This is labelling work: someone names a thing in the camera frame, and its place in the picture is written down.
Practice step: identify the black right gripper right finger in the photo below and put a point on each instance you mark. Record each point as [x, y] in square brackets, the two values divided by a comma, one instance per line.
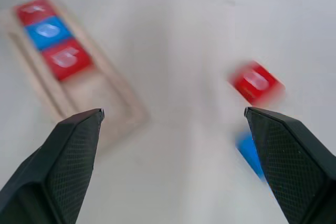
[296, 166]

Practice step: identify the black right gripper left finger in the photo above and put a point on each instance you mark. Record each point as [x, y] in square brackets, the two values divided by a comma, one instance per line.
[50, 171]

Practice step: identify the blue letter block T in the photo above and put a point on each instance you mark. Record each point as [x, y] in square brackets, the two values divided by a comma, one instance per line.
[249, 153]

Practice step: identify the red letter block O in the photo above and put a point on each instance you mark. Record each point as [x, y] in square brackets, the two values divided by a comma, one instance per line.
[256, 82]

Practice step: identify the wooden letter tray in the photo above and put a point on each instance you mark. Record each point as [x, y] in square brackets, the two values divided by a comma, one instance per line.
[78, 82]

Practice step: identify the red letter block B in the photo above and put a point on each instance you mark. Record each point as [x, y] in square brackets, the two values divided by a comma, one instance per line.
[67, 58]

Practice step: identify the blue letter block O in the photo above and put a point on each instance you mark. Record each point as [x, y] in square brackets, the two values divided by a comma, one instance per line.
[48, 32]

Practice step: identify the red letter block R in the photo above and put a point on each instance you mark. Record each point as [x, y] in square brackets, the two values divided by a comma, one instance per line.
[35, 11]

